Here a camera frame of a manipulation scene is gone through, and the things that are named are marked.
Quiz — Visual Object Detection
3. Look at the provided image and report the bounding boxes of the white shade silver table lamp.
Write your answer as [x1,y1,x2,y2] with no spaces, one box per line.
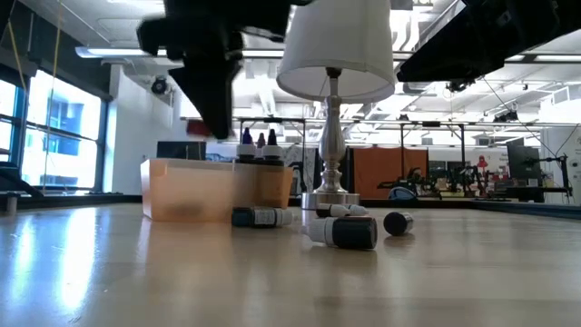
[275,0,398,211]

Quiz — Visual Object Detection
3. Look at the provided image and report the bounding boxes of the orange partition panel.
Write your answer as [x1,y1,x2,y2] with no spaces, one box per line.
[352,146,429,200]

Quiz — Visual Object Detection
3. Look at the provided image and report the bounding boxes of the black wide screen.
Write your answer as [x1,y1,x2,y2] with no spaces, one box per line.
[156,140,208,161]

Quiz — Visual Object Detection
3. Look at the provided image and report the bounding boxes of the black aluminium table frame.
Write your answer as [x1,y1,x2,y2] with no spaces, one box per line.
[0,162,581,222]

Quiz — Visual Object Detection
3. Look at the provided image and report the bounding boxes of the white printed panel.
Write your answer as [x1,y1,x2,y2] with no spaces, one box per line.
[281,144,320,194]

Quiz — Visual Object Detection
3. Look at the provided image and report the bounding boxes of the large glass window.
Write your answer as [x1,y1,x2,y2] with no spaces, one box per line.
[0,67,110,194]

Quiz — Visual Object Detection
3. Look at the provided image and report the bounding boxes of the black background robot station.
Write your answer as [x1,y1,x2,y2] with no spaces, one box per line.
[379,165,505,201]

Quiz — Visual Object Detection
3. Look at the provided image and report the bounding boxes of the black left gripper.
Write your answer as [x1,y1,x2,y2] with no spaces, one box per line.
[135,0,314,141]

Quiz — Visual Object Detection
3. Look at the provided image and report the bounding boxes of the yellow cable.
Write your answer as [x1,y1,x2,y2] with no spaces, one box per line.
[41,0,64,194]

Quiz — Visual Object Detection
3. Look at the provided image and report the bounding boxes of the blue grey round device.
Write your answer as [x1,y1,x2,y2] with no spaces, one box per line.
[388,185,419,202]

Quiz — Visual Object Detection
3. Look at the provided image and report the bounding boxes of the orange translucent plastic container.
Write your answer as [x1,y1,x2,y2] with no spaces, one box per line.
[139,157,295,223]

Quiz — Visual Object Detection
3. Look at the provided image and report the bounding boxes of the black round wall camera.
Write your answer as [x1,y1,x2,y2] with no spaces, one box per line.
[150,75,170,96]

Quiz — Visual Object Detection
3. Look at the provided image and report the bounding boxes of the black upright monitor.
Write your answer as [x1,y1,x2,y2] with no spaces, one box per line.
[507,137,542,182]

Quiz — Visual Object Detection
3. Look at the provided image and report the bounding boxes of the long ceiling light fixture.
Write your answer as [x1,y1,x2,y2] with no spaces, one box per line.
[74,45,285,60]

